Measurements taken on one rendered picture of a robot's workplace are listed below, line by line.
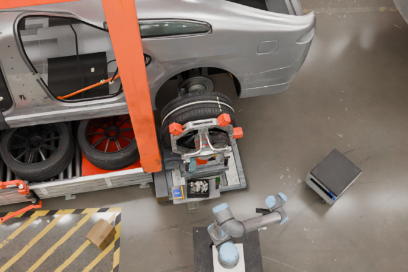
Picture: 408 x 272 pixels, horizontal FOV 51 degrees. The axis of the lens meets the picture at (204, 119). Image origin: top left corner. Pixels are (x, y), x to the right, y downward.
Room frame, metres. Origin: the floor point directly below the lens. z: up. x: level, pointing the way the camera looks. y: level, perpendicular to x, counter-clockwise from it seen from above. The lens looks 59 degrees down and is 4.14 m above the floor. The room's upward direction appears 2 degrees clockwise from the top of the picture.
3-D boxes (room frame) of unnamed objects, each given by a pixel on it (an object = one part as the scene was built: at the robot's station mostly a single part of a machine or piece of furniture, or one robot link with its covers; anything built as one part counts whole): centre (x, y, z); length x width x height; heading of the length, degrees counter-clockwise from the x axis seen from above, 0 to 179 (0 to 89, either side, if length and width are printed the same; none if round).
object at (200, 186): (1.44, 0.03, 0.52); 0.20 x 0.14 x 0.13; 94
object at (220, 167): (1.95, 0.01, 0.13); 0.50 x 0.36 x 0.10; 102
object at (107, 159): (2.02, 0.90, 0.39); 0.66 x 0.66 x 0.24
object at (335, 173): (1.74, -1.31, 0.17); 0.43 x 0.36 x 0.34; 134
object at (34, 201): (1.39, 1.61, 0.30); 0.09 x 0.05 x 0.50; 102
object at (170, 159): (1.97, 0.33, 0.26); 0.42 x 0.18 x 0.35; 12
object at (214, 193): (1.44, 0.05, 0.44); 0.43 x 0.17 x 0.03; 102
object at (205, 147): (1.70, 0.00, 0.85); 0.21 x 0.14 x 0.14; 12
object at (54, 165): (1.87, 1.61, 0.39); 0.66 x 0.66 x 0.24
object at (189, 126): (1.77, 0.01, 0.85); 0.54 x 0.07 x 0.54; 102
